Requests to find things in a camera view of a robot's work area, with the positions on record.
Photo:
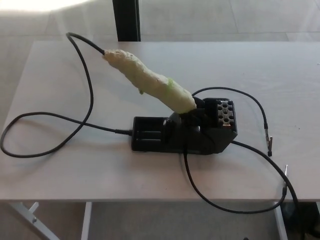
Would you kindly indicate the tape-wrapped soldering iron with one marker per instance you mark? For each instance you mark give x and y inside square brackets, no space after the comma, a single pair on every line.
[150,77]

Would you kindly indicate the black object under table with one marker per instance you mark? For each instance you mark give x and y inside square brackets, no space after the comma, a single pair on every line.
[305,222]

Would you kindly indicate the white metal table leg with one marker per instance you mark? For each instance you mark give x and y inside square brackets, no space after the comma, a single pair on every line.
[280,222]
[85,221]

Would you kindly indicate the white diagonal table frame brace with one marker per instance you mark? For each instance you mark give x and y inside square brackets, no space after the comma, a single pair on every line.
[32,221]

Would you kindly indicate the black vertical pillar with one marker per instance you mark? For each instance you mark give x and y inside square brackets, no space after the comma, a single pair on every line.
[127,20]

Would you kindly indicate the black soldering iron stand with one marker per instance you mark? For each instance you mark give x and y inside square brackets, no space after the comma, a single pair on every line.
[200,140]

